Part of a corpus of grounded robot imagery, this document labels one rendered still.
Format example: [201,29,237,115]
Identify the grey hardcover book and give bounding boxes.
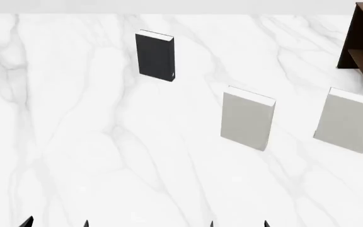
[313,86,363,154]
[220,85,277,152]

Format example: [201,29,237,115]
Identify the black hardcover book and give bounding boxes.
[134,29,176,83]

